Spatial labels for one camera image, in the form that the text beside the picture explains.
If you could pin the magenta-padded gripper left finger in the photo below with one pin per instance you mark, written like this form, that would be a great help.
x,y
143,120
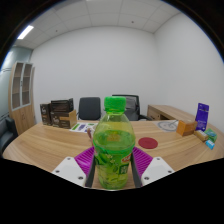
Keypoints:
x,y
70,170

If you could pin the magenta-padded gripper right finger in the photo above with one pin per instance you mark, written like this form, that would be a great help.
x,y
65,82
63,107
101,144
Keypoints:
x,y
156,170

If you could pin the green drink bottle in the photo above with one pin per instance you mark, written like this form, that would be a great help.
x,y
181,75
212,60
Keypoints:
x,y
113,150

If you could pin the flat round red coaster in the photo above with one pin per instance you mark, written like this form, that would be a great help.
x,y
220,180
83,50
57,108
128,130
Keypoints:
x,y
148,143

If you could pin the printed green purple paper sheet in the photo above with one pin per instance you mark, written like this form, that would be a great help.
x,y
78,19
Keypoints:
x,y
81,127

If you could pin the tan and brown carton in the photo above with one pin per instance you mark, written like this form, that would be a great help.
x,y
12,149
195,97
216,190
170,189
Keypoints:
x,y
65,120

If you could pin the orange cardboard box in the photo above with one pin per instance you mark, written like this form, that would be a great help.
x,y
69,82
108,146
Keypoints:
x,y
186,128

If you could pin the small tan box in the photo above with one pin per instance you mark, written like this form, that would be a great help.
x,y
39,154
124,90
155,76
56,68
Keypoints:
x,y
201,135

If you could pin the wooden side desk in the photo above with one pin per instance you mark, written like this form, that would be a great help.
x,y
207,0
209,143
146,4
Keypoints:
x,y
163,111

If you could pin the small blue box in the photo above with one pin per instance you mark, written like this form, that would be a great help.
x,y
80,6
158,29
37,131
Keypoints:
x,y
210,144

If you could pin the small dark brown box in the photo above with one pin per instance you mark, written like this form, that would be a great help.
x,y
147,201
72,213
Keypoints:
x,y
45,115

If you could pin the small green box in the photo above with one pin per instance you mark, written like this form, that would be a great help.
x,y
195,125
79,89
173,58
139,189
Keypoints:
x,y
211,135

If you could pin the black office chair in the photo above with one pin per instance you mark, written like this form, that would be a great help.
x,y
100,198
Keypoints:
x,y
89,108

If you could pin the dark brown carton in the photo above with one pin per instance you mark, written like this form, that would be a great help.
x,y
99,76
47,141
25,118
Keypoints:
x,y
61,105

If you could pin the grey mesh office chair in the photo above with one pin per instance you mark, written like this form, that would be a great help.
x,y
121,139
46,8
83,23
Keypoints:
x,y
133,108

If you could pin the purple package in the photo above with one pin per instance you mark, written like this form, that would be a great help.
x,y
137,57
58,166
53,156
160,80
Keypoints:
x,y
202,116

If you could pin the wooden shelf unit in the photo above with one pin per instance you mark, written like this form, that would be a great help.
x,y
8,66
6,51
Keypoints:
x,y
21,116

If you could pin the black leather sofa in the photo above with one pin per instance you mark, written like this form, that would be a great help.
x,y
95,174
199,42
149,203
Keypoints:
x,y
7,133

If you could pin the long ceiling light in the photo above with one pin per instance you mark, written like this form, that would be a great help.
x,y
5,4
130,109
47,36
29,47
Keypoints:
x,y
25,32

